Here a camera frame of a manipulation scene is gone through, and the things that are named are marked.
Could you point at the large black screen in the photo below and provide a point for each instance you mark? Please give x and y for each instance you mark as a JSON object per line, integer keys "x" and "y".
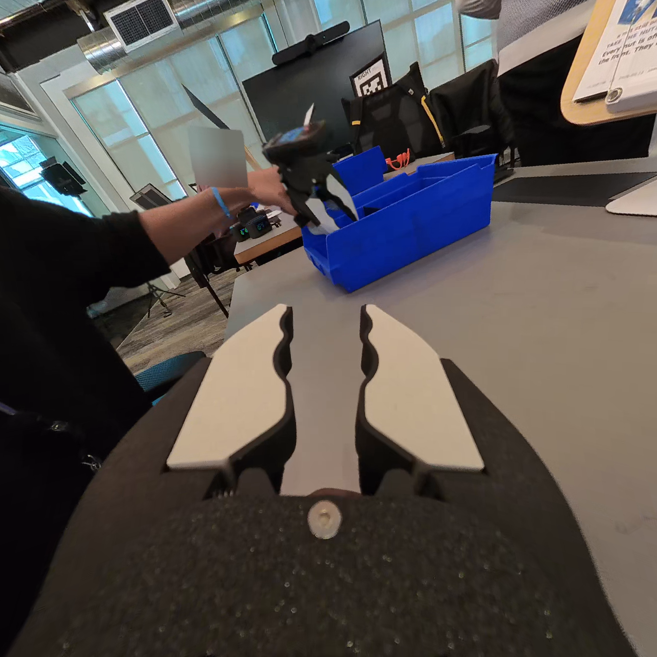
{"x": 308, "y": 92}

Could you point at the silver ventilation duct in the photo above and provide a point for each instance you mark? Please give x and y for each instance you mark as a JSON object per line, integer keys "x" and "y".
{"x": 97, "y": 51}

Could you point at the teal mesh office chair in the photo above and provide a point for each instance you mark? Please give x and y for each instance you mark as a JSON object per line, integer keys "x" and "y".
{"x": 169, "y": 369}

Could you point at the black battery charger case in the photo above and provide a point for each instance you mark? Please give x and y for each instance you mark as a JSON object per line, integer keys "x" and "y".
{"x": 256, "y": 226}
{"x": 241, "y": 232}

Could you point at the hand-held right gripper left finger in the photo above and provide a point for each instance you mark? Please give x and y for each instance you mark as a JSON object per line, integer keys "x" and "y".
{"x": 231, "y": 405}

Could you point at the white framed ceiling vent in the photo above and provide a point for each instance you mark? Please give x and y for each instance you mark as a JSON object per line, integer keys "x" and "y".
{"x": 142, "y": 20}

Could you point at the person's left forearm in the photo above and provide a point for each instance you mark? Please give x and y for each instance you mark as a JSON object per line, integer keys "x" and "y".
{"x": 179, "y": 220}

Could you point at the blue wristband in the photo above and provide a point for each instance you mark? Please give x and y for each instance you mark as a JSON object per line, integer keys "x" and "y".
{"x": 221, "y": 203}

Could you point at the black music stand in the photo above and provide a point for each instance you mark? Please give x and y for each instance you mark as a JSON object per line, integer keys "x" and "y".
{"x": 149, "y": 195}

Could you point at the person's left hand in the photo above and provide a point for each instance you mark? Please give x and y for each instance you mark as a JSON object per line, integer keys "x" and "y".
{"x": 267, "y": 190}

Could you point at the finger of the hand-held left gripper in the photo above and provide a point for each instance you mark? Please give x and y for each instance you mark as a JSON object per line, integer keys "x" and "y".
{"x": 341, "y": 197}
{"x": 321, "y": 223}

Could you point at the blue plastic bin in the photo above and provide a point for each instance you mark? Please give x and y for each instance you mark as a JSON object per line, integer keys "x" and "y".
{"x": 359, "y": 169}
{"x": 410, "y": 231}

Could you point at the wooden display board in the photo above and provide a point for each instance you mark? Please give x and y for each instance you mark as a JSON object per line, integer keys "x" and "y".
{"x": 569, "y": 92}

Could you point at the black jacket yellow stripe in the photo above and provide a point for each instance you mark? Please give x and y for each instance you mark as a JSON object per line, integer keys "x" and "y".
{"x": 390, "y": 123}

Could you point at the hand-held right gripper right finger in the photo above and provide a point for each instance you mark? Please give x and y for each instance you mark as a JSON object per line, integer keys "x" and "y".
{"x": 421, "y": 410}

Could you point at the printed instruction sheet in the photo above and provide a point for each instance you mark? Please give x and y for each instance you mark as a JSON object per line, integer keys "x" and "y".
{"x": 626, "y": 51}

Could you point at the white board stand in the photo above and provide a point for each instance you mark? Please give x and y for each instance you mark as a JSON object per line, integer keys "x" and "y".
{"x": 636, "y": 200}

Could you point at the black white marker board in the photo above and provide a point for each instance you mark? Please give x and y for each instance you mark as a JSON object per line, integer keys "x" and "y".
{"x": 370, "y": 77}

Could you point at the black light panel tripod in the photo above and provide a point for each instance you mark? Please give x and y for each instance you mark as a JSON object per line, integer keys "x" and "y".
{"x": 62, "y": 177}

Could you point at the black conference camera bar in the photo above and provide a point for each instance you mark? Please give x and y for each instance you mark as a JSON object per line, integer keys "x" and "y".
{"x": 310, "y": 43}

